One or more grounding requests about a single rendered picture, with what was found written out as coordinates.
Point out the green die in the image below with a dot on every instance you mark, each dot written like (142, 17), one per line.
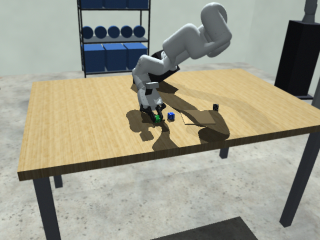
(158, 119)

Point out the brown mat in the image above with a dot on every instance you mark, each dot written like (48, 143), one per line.
(196, 117)

